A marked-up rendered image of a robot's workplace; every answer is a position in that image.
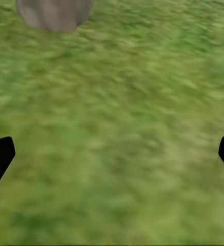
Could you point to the tree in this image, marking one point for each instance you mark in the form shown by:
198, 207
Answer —
54, 15

